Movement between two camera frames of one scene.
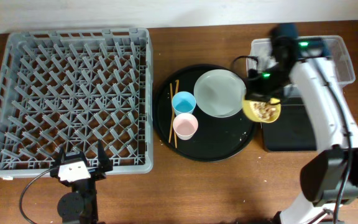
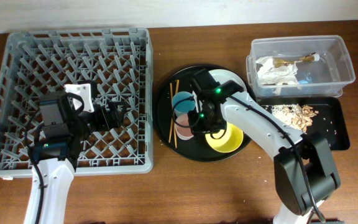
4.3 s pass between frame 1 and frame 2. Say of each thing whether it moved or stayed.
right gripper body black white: moved
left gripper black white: moved
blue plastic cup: stayed
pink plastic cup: stayed
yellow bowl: moved
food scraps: moved
